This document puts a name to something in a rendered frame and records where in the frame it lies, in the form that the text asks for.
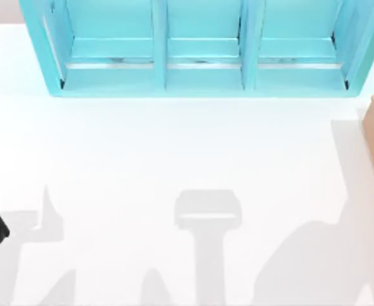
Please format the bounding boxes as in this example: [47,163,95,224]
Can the light blue rack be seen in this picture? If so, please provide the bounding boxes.
[17,0,374,99]

